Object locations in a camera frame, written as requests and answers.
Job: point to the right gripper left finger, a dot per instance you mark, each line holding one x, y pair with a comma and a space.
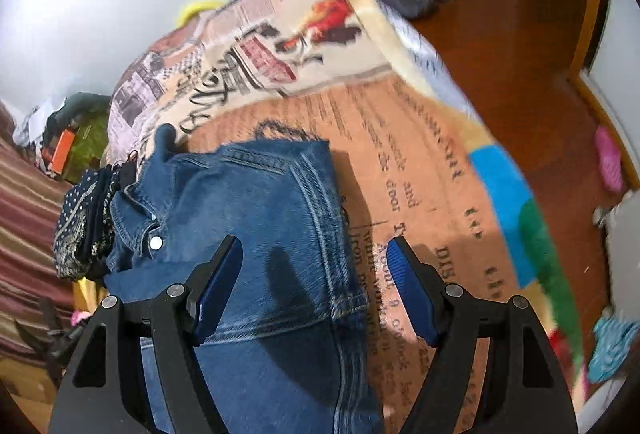
104, 390

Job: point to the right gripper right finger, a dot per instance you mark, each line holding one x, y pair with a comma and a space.
523, 391

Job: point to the blue denim jacket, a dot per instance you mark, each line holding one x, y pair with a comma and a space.
290, 352

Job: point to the grey green clothes pile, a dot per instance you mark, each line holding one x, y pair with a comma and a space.
52, 117

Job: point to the navy patterned folded cloth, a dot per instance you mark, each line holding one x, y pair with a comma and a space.
85, 233

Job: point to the striped maroon curtain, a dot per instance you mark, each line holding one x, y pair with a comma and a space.
30, 206

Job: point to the teal cloth on floor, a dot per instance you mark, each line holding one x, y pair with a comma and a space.
614, 337

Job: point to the orange box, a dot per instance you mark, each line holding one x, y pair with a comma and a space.
62, 150

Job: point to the white cardboard box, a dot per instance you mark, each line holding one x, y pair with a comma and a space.
621, 228

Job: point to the green patterned storage box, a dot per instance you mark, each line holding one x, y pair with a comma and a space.
88, 147

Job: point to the pink croc shoe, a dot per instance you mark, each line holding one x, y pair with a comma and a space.
610, 161

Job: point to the newspaper print bed blanket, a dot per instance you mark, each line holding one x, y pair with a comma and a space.
410, 157

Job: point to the yellow round pillow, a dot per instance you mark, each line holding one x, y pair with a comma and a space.
194, 8

